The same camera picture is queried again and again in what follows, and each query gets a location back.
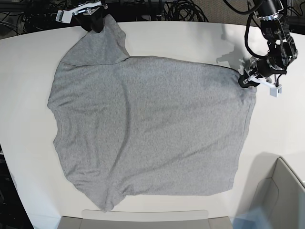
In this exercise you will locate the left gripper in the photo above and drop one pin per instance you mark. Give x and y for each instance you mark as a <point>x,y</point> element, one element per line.
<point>259,71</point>

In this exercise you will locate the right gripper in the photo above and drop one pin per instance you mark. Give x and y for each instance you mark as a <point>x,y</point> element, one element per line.
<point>89,13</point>

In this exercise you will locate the grey T-shirt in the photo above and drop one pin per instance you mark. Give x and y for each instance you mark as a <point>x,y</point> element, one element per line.
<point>145,125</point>

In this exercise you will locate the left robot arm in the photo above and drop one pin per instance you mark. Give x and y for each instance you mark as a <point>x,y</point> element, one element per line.
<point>282,50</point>

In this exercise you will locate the grey bin at right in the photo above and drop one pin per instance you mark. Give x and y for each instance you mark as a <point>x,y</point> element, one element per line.
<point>282,198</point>

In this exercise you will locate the grey bin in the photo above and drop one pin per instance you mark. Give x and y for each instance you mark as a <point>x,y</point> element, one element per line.
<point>282,198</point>
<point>93,219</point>

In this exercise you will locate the blue translucent object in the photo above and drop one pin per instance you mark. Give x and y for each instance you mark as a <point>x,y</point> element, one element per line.
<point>253,219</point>

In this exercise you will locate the grey bin at bottom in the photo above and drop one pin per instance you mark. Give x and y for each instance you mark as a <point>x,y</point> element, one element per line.
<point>93,219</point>

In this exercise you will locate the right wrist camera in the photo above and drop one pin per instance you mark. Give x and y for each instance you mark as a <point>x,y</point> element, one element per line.
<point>64,16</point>

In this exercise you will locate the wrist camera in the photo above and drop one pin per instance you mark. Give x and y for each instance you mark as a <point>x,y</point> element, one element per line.
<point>64,16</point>
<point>276,90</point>

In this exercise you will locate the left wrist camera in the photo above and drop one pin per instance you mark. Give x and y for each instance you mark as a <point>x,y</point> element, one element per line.
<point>276,90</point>

